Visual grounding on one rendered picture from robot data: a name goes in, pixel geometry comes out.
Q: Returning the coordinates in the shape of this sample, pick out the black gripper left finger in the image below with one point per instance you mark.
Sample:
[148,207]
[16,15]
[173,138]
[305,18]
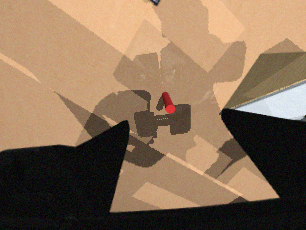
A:
[92,169]

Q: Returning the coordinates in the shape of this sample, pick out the red peg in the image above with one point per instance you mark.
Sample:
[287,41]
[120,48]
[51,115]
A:
[169,106]

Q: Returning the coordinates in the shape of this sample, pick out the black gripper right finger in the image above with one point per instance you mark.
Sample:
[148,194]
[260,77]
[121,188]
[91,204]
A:
[277,147]

